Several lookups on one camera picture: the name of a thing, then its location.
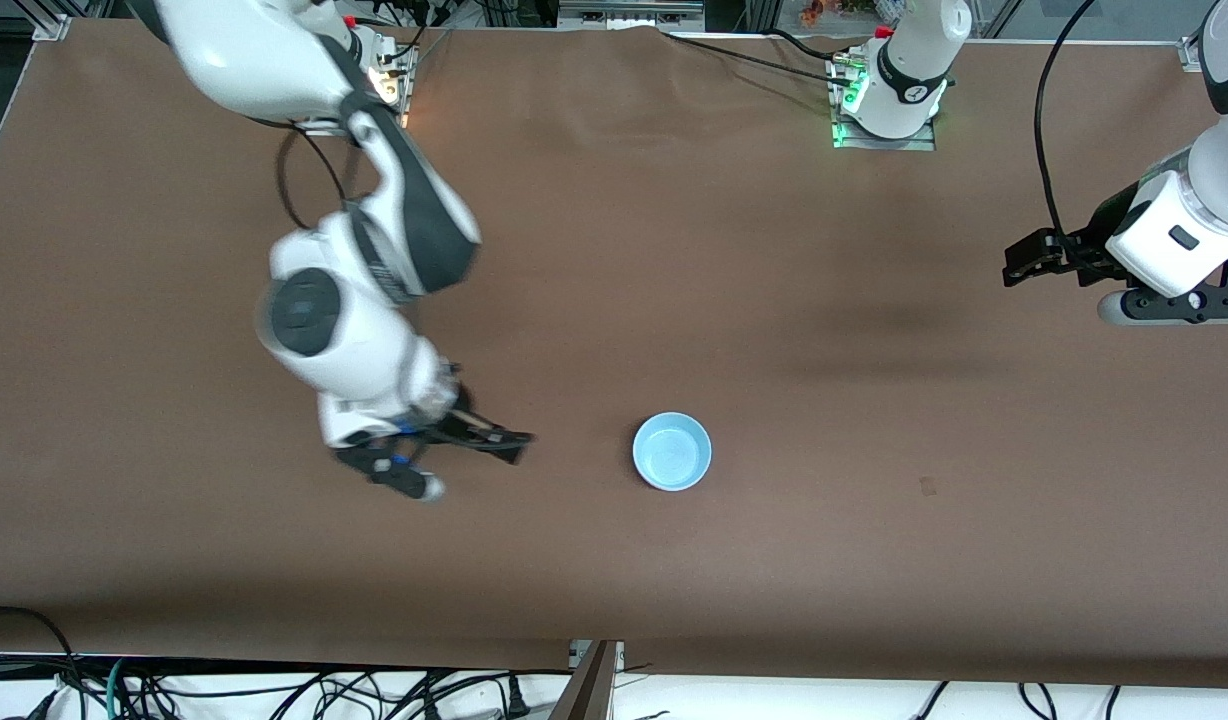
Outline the blue bowl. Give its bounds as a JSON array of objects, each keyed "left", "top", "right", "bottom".
[{"left": 632, "top": 411, "right": 713, "bottom": 492}]

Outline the brown table cover sheet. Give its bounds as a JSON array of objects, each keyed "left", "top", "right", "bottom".
[{"left": 0, "top": 20, "right": 1228, "bottom": 691}]

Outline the brown wooden beam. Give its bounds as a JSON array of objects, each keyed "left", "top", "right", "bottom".
[{"left": 549, "top": 640, "right": 620, "bottom": 720}]

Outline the orange small object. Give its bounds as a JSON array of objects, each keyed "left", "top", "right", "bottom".
[{"left": 799, "top": 0, "right": 875, "bottom": 26}]

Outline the silver equipment box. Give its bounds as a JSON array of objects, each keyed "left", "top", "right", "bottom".
[{"left": 559, "top": 0, "right": 705, "bottom": 31}]

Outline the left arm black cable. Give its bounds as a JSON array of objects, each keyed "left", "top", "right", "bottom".
[{"left": 1033, "top": 0, "right": 1100, "bottom": 241}]

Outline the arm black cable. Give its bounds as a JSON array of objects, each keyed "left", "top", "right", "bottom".
[
  {"left": 1033, "top": 0, "right": 1100, "bottom": 241},
  {"left": 276, "top": 125, "right": 353, "bottom": 233}
]

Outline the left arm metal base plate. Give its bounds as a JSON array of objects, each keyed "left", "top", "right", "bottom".
[{"left": 831, "top": 55, "right": 937, "bottom": 151}]

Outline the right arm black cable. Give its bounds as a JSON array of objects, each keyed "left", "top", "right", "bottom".
[{"left": 276, "top": 125, "right": 353, "bottom": 233}]

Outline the short black base cable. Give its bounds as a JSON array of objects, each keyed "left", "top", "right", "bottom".
[{"left": 769, "top": 28, "right": 850, "bottom": 66}]

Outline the long black base cable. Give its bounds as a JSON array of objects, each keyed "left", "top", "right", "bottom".
[{"left": 662, "top": 30, "right": 855, "bottom": 89}]

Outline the thick black floor cable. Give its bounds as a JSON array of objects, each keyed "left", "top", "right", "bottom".
[{"left": 0, "top": 606, "right": 80, "bottom": 701}]

